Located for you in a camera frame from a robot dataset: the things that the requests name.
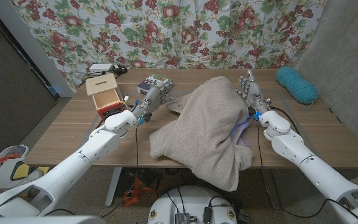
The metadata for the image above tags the grey heatsink module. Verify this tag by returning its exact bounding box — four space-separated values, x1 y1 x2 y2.
175 212 190 224

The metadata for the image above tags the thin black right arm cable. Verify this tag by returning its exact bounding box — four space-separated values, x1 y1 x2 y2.
255 105 358 220

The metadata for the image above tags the white plastic bin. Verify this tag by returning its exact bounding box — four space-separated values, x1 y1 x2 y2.
0 144 30 164

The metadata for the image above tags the wooden drawer box red base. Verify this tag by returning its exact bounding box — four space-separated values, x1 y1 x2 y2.
85 73 127 119

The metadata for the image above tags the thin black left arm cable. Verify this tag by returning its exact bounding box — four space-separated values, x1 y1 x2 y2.
99 123 140 219

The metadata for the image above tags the white power adapter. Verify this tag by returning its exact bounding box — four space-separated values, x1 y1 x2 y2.
88 63 114 74

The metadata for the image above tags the orange strap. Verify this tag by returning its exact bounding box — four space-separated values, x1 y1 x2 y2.
121 177 158 208

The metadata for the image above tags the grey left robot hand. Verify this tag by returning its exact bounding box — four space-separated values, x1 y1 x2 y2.
131 81 174 124

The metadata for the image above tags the black plug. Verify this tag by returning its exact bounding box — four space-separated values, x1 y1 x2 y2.
112 64 129 75

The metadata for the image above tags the black connector module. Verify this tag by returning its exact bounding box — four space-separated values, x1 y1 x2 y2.
203 207 213 224

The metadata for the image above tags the dark table leg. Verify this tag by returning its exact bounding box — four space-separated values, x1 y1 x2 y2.
261 167 281 210

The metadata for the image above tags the colourful printed package box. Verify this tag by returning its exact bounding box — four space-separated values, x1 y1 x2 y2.
136 73 173 96

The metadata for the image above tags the white corner post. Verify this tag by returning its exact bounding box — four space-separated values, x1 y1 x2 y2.
0 0 76 98

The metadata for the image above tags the teal yarn skein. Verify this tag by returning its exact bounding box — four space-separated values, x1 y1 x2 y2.
275 66 319 113

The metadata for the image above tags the yellow black floor item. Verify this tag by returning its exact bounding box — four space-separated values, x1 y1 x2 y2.
10 161 51 181

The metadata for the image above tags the grey concrete-look side panel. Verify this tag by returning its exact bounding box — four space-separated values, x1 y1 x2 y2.
293 0 358 162

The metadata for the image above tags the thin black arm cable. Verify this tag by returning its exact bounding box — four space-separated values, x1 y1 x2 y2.
99 123 140 219
255 105 358 220

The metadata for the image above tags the white robot torso edge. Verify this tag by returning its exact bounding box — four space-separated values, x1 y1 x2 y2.
0 215 107 224

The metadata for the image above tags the dark grey partition panel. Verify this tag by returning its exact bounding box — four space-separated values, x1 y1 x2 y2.
0 6 58 162

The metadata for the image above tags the white table leg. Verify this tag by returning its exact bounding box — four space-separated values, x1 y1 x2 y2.
104 167 123 207

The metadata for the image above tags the orange item in bin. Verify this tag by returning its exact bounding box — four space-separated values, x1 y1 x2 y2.
0 154 22 164

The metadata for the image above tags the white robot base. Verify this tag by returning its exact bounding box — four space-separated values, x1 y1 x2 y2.
147 185 239 224

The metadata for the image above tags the beige wool coat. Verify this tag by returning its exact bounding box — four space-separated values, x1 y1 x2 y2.
149 75 255 192

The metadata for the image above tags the floral fruit print backdrop cloth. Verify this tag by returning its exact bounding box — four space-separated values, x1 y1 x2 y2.
9 0 328 91

